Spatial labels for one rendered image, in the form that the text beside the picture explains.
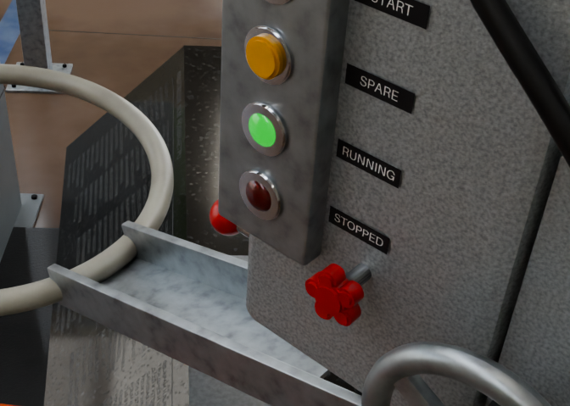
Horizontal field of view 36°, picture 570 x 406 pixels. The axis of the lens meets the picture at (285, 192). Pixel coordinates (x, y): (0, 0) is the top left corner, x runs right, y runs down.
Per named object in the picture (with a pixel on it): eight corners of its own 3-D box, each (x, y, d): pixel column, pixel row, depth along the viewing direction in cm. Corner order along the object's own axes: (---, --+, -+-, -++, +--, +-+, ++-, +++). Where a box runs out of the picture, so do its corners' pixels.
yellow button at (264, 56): (287, 80, 52) (290, 41, 50) (276, 87, 51) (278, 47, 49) (254, 64, 53) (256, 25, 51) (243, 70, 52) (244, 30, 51)
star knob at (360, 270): (386, 303, 57) (394, 258, 55) (346, 337, 55) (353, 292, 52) (341, 275, 59) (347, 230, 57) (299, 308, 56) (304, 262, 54)
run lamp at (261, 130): (285, 147, 55) (287, 115, 53) (271, 157, 54) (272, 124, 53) (257, 132, 56) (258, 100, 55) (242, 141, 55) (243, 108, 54)
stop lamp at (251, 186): (281, 212, 58) (282, 183, 56) (266, 221, 57) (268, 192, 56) (254, 196, 59) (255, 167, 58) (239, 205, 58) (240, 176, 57)
